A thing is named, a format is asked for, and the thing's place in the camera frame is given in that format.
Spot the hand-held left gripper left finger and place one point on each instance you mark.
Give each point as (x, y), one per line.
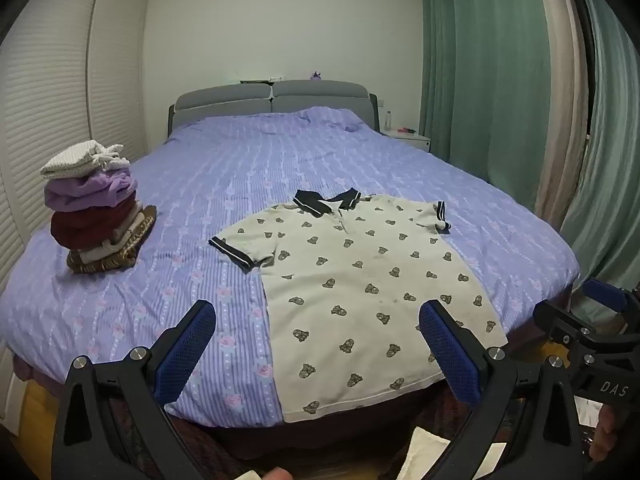
(187, 350)

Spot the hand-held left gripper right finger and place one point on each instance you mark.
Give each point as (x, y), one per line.
(447, 350)

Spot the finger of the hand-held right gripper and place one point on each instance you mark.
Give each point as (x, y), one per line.
(557, 320)
(605, 295)

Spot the cream bear-print polo shirt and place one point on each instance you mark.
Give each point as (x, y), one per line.
(360, 285)

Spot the person's right hand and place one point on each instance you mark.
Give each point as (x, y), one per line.
(607, 430)

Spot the white cloth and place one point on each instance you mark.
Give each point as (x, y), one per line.
(425, 452)

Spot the green curtain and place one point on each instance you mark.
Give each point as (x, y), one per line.
(475, 70)
(610, 185)

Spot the beige folded garment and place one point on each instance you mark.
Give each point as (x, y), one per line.
(117, 237)

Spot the brown patterned folded garment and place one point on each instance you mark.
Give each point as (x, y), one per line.
(142, 225)

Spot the dark red folded garment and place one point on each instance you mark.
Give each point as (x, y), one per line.
(85, 227)

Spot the purple floral bedspread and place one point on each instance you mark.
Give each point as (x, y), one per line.
(200, 185)

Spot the purple folded garment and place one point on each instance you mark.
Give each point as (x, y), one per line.
(85, 192)

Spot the beige curtain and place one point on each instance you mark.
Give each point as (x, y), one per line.
(565, 110)

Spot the white nightstand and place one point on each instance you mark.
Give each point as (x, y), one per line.
(407, 139)

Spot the white dotted folded garment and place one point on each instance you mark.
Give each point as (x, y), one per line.
(82, 157)

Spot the clear plastic bottle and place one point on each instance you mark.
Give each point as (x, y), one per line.
(388, 120)

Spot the grey padded bed headboard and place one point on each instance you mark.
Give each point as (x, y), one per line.
(260, 97)

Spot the white louvered wardrobe door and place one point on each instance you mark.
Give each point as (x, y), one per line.
(45, 85)
(117, 60)

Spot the small purple toy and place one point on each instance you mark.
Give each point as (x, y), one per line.
(316, 75)

